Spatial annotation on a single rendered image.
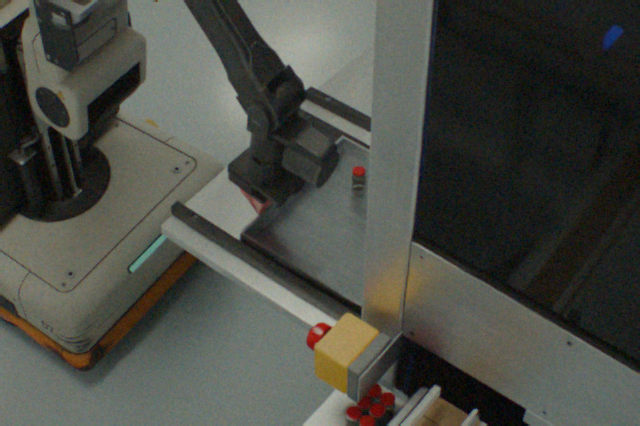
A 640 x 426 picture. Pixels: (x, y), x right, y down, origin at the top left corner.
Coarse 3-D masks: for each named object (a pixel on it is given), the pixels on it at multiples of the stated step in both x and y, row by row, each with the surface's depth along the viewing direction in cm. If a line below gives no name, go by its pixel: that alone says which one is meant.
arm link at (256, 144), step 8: (256, 144) 145; (264, 144) 144; (272, 144) 144; (280, 144) 144; (256, 152) 146; (264, 152) 145; (272, 152) 145; (280, 152) 146; (264, 160) 147; (272, 160) 146; (280, 160) 147
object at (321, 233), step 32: (352, 160) 171; (320, 192) 166; (352, 192) 166; (256, 224) 159; (288, 224) 162; (320, 224) 162; (352, 224) 162; (288, 256) 158; (320, 256) 158; (352, 256) 158; (320, 288) 152; (352, 288) 154
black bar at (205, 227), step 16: (176, 208) 162; (192, 224) 161; (208, 224) 160; (224, 240) 158; (240, 256) 157; (256, 256) 156; (272, 272) 154; (288, 272) 154; (288, 288) 153; (304, 288) 152; (320, 304) 150; (336, 304) 150
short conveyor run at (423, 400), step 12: (420, 396) 135; (432, 396) 131; (408, 408) 134; (420, 408) 130; (432, 408) 134; (444, 408) 134; (456, 408) 134; (396, 420) 133; (408, 420) 129; (420, 420) 133; (432, 420) 133; (444, 420) 133; (456, 420) 133; (468, 420) 129
